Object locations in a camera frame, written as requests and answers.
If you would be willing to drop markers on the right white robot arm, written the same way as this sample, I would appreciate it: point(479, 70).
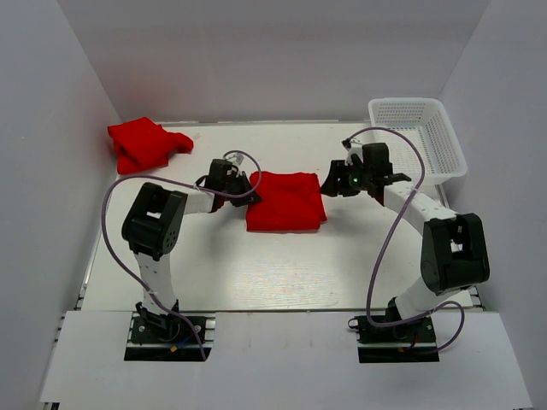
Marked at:
point(453, 249)

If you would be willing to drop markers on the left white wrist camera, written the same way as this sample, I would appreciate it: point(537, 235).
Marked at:
point(235, 160)

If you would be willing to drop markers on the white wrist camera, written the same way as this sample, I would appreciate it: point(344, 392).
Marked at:
point(354, 152)
point(235, 160)

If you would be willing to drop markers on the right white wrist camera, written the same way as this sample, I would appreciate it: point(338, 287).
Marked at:
point(354, 152)

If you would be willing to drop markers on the white plastic basket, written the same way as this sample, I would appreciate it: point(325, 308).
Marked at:
point(420, 138)

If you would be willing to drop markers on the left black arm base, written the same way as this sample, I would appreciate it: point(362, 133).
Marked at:
point(167, 338)

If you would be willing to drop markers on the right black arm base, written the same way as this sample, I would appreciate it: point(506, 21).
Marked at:
point(411, 343)

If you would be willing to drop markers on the folded red t shirt stack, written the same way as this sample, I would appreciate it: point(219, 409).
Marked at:
point(142, 145)

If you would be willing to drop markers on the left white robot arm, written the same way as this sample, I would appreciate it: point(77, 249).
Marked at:
point(152, 227)

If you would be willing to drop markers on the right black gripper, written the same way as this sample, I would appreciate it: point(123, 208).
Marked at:
point(338, 169)

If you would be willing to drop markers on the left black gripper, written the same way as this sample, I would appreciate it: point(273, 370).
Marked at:
point(246, 200)

